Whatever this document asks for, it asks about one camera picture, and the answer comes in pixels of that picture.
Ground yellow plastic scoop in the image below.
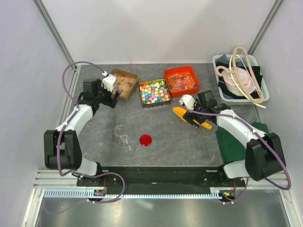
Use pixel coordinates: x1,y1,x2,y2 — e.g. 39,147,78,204
173,107,212,130

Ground brown tin of popsicle candies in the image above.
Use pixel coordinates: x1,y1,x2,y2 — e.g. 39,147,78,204
110,68,139,103

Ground clear glass jar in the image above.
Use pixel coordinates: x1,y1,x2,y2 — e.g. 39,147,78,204
114,124,131,152

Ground red jar lid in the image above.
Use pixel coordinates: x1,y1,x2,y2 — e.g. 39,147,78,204
139,134,152,147

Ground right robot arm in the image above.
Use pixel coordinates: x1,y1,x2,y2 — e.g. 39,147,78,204
179,90,286,186

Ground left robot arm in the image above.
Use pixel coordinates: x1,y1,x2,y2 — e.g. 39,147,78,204
44,74,120,186

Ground orange box of candies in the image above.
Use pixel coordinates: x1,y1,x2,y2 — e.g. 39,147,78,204
164,66,200,98

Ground tin of colourful star candies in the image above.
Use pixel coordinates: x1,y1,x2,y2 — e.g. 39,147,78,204
139,79,171,109

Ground green cloth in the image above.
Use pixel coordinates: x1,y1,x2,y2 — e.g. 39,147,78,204
215,121,269,164

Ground white laundry basket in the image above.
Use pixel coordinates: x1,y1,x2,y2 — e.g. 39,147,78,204
213,54,270,108

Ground beige clothes hanger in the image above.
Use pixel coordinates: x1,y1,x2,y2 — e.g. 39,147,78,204
215,46,266,109

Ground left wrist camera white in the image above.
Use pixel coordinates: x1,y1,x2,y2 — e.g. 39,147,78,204
102,74,117,92

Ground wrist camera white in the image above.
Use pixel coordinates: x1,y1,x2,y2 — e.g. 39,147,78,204
179,94,196,110
102,74,117,92

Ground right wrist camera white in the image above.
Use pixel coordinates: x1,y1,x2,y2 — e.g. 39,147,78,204
179,94,196,110

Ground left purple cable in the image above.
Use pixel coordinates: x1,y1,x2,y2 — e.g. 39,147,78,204
56,61,125,204

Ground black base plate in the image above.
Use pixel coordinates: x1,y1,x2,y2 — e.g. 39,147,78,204
77,166,245,194

